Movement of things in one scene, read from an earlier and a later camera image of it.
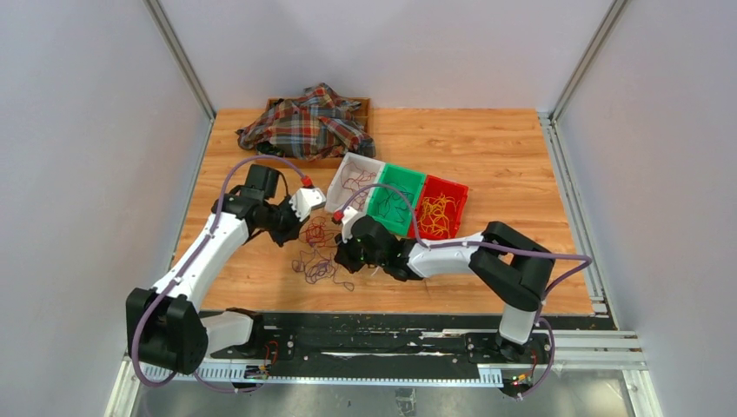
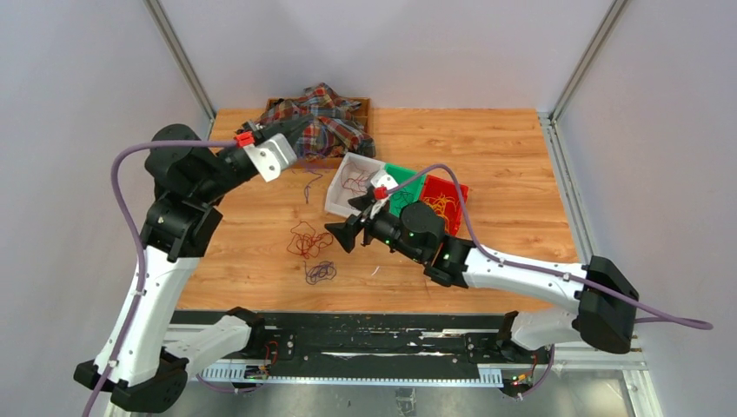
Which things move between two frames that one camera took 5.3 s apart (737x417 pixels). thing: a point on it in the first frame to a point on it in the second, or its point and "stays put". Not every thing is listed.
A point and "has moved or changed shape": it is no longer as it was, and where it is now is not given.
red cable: [355, 179] stays put
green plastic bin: [388, 206] stays put
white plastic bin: [355, 173] stays put
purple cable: [395, 189] has moved or changed shape
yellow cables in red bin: [434, 217] stays put
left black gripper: [293, 232] to [290, 128]
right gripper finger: [351, 254] to [347, 231]
